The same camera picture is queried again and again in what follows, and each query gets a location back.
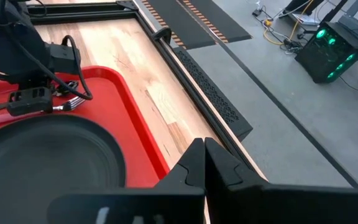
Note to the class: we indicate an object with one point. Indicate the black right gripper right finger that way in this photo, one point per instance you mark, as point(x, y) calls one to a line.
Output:
point(275, 208)

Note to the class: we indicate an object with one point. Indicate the black round plate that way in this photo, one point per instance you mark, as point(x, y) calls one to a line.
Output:
point(42, 161)

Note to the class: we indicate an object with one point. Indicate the red plastic tray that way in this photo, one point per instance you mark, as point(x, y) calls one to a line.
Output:
point(104, 102)

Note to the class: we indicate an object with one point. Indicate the black computer tower green lights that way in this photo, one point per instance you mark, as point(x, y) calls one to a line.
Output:
point(325, 59)

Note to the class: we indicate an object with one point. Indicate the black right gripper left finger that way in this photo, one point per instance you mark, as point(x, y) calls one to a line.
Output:
point(154, 208)

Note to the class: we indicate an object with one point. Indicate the black floor mat striped edge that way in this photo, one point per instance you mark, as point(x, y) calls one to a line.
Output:
point(222, 21)
point(185, 25)

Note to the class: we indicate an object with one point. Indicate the black floor vent grate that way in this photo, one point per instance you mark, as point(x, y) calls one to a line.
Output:
point(216, 96)

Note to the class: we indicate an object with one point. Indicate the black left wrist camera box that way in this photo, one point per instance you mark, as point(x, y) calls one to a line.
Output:
point(62, 59)

